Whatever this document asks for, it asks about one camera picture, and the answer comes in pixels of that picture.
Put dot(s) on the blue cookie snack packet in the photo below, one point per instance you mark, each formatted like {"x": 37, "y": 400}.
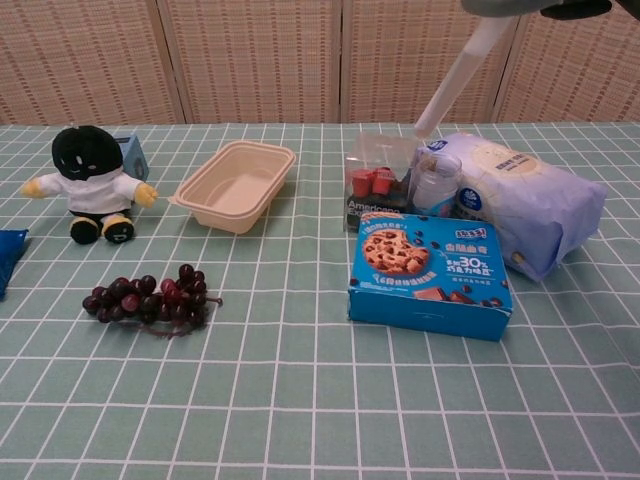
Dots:
{"x": 9, "y": 260}

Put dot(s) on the green checked tablecloth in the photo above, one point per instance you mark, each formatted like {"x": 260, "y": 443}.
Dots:
{"x": 300, "y": 400}

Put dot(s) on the beige food tray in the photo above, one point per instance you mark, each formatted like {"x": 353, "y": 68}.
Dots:
{"x": 235, "y": 185}

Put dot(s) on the blue chocolate cookie box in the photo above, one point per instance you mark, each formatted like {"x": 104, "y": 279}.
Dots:
{"x": 425, "y": 275}

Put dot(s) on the dark purple grape bunch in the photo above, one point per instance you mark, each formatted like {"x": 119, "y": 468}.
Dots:
{"x": 145, "y": 300}

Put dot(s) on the clear plastic test tube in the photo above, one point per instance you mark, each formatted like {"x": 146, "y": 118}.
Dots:
{"x": 460, "y": 75}

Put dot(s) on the light blue small carton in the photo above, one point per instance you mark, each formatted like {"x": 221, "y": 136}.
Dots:
{"x": 136, "y": 157}

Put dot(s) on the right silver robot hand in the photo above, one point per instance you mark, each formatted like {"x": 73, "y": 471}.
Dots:
{"x": 530, "y": 6}

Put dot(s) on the pale purple soft bag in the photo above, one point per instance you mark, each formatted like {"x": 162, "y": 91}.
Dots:
{"x": 525, "y": 200}

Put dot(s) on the black-headed plush doll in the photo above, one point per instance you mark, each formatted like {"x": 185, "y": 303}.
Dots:
{"x": 95, "y": 187}

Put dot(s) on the clear jar with blue label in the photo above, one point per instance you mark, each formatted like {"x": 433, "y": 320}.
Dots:
{"x": 435, "y": 192}

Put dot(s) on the bamboo folding screen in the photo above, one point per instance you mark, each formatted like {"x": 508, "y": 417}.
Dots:
{"x": 250, "y": 60}

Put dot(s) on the clear coffee capsule box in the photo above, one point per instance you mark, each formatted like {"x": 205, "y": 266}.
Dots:
{"x": 375, "y": 165}

